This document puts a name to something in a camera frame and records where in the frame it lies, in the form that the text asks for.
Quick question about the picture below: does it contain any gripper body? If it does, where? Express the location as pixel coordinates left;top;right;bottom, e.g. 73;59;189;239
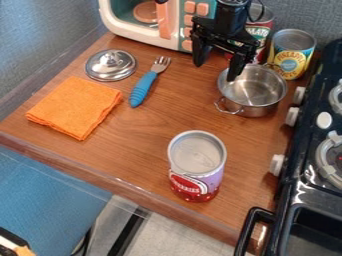
189;15;262;55

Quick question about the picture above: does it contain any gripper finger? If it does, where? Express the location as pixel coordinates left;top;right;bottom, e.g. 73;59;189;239
225;48;257;83
191;35;216;68

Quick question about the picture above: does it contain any yellow can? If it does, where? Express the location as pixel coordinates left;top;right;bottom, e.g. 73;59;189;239
264;28;318;81

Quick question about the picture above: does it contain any blue fork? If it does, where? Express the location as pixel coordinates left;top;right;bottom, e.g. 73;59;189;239
128;55;173;109

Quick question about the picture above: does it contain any purple and red can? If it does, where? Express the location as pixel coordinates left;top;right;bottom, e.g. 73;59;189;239
165;129;229;203

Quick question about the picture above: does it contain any silver pot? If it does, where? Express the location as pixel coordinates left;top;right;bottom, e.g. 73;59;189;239
213;63;290;119

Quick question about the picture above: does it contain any toy microwave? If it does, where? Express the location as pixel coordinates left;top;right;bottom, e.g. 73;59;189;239
97;0;221;54

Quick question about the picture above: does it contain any silver lid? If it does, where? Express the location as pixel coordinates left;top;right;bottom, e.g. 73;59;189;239
84;48;139;83

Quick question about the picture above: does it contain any toy stove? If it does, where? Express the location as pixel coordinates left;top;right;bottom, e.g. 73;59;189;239
232;38;342;256

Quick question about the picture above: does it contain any orange cloth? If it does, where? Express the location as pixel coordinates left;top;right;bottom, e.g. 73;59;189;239
24;76;125;142

